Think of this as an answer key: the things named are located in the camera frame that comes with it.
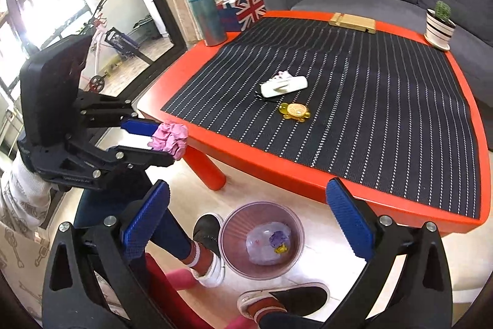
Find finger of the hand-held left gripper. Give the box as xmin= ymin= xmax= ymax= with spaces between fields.
xmin=79 ymin=91 xmax=160 ymax=139
xmin=66 ymin=135 xmax=175 ymax=176

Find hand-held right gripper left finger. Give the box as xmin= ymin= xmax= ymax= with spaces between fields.
xmin=42 ymin=179 xmax=210 ymax=329

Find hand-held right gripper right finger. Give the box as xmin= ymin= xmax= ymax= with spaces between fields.
xmin=321 ymin=178 xmax=453 ymax=329

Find pink paper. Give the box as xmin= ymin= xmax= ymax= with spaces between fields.
xmin=149 ymin=123 xmax=189 ymax=161

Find pink translucent waste bin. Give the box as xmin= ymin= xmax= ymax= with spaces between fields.
xmin=219 ymin=202 xmax=306 ymax=280

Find yellow turtle toy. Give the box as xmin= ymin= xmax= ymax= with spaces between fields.
xmin=279 ymin=102 xmax=311 ymax=120

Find white oblong case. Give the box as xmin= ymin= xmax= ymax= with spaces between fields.
xmin=260 ymin=76 xmax=308 ymax=98

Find person's left forearm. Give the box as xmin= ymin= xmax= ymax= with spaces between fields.
xmin=0 ymin=154 xmax=52 ymax=237

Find person's left leg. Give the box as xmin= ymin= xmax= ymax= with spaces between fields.
xmin=75 ymin=171 xmax=216 ymax=272

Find person's leg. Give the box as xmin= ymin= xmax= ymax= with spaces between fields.
xmin=75 ymin=171 xmax=216 ymax=272
xmin=246 ymin=296 xmax=328 ymax=329

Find red table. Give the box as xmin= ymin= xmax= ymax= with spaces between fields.
xmin=136 ymin=10 xmax=487 ymax=237

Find person's left shoe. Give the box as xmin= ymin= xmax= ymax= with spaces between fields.
xmin=191 ymin=213 xmax=226 ymax=288

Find person's shoe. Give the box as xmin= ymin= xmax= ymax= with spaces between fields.
xmin=191 ymin=213 xmax=226 ymax=288
xmin=237 ymin=283 xmax=331 ymax=322

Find red stool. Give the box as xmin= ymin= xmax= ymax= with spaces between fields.
xmin=146 ymin=254 xmax=251 ymax=329

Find person's right shoe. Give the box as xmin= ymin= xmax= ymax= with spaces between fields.
xmin=237 ymin=283 xmax=331 ymax=322

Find clear plastic bin bag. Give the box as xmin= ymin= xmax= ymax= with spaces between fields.
xmin=246 ymin=223 xmax=292 ymax=265

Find black framed mirror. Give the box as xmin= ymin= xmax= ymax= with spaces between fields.
xmin=0 ymin=0 xmax=189 ymax=114

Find person's right leg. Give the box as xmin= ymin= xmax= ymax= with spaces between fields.
xmin=246 ymin=296 xmax=328 ymax=329

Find black striped table mat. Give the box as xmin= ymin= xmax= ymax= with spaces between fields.
xmin=160 ymin=19 xmax=482 ymax=218

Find teal thermos bottle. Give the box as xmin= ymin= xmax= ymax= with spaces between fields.
xmin=187 ymin=0 xmax=226 ymax=47

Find flag print tissue box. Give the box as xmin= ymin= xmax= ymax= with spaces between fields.
xmin=216 ymin=0 xmax=267 ymax=33

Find wooden phone stand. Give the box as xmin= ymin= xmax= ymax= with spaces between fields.
xmin=329 ymin=13 xmax=376 ymax=34

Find cactus in striped pot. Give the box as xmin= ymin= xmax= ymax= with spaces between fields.
xmin=424 ymin=1 xmax=456 ymax=51

